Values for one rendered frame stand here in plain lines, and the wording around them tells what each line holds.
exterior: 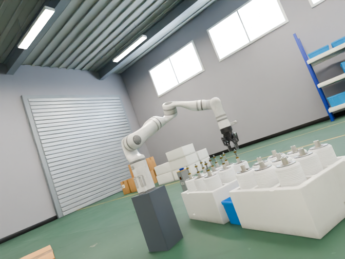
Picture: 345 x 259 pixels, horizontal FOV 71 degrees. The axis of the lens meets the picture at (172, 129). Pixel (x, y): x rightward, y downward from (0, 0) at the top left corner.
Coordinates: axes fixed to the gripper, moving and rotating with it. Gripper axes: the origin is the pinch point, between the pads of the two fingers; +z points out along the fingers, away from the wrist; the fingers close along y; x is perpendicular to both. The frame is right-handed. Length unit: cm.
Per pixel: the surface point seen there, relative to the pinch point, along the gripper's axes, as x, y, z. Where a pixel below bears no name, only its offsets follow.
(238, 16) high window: 407, -288, -291
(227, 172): -14.2, 4.2, 11.4
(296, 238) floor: -32, 54, 35
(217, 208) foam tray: -30.9, 7.8, 26.0
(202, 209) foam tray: -31.1, -9.6, 27.3
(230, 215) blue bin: -29.0, 14.4, 30.1
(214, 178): -24.5, 4.9, 11.4
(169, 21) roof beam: 253, -367, -342
